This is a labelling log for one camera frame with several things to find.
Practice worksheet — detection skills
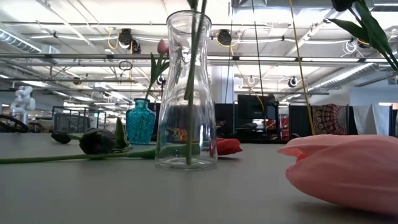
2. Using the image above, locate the black wire mesh cart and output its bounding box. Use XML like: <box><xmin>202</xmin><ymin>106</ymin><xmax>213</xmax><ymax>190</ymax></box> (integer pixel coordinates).
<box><xmin>52</xmin><ymin>106</ymin><xmax>107</xmax><ymax>134</ymax></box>

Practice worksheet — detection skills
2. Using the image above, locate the patterned mandala tapestry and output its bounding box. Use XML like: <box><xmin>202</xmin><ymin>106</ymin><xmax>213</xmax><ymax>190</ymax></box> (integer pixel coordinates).
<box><xmin>312</xmin><ymin>104</ymin><xmax>349</xmax><ymax>136</ymax></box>

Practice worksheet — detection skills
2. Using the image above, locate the clear glass vase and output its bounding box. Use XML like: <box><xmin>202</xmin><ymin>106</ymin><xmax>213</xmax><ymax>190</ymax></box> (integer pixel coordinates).
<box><xmin>154</xmin><ymin>10</ymin><xmax>218</xmax><ymax>170</ymax></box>

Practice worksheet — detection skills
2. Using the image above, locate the yellow hanging cable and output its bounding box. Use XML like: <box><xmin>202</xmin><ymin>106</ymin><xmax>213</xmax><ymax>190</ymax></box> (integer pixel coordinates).
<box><xmin>288</xmin><ymin>0</ymin><xmax>317</xmax><ymax>136</ymax></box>

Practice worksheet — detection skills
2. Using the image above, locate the blue glass vase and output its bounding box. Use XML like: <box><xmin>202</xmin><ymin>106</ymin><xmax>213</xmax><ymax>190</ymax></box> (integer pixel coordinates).
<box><xmin>125</xmin><ymin>98</ymin><xmax>156</xmax><ymax>146</ymax></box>

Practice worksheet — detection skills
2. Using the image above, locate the black hanging cable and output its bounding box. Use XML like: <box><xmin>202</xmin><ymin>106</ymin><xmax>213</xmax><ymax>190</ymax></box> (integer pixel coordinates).
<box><xmin>251</xmin><ymin>0</ymin><xmax>269</xmax><ymax>131</ymax></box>

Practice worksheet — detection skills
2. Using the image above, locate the black monitor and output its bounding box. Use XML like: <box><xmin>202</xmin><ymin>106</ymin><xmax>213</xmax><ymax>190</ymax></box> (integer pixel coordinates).
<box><xmin>238</xmin><ymin>94</ymin><xmax>277</xmax><ymax>121</ymax></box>

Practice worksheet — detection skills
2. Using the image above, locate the grey table mat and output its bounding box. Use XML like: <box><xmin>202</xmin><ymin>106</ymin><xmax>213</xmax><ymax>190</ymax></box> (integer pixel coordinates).
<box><xmin>0</xmin><ymin>133</ymin><xmax>398</xmax><ymax>224</ymax></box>

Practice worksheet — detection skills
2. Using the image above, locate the pink tulip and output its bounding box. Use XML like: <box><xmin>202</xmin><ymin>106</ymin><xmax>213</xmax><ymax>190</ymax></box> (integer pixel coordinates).
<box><xmin>277</xmin><ymin>133</ymin><xmax>398</xmax><ymax>216</ymax></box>
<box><xmin>144</xmin><ymin>39</ymin><xmax>171</xmax><ymax>102</ymax></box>

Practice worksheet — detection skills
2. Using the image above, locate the red tulip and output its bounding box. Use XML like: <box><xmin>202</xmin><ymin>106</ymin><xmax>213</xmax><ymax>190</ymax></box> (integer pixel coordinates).
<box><xmin>0</xmin><ymin>138</ymin><xmax>243</xmax><ymax>165</ymax></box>
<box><xmin>185</xmin><ymin>0</ymin><xmax>200</xmax><ymax>166</ymax></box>
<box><xmin>183</xmin><ymin>0</ymin><xmax>208</xmax><ymax>102</ymax></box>

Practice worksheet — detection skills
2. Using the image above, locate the black partition panel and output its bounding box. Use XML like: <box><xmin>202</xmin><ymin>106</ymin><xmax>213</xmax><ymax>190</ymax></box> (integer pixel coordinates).
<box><xmin>288</xmin><ymin>105</ymin><xmax>313</xmax><ymax>138</ymax></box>

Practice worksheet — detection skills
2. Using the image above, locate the grey ceiling duct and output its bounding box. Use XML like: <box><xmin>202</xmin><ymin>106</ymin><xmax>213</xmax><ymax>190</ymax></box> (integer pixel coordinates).
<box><xmin>306</xmin><ymin>62</ymin><xmax>386</xmax><ymax>91</ymax></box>
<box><xmin>0</xmin><ymin>29</ymin><xmax>62</xmax><ymax>56</ymax></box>

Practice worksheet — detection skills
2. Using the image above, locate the grey hanging cloth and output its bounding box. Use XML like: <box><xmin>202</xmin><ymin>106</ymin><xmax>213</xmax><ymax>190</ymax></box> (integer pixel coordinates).
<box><xmin>353</xmin><ymin>104</ymin><xmax>393</xmax><ymax>136</ymax></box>

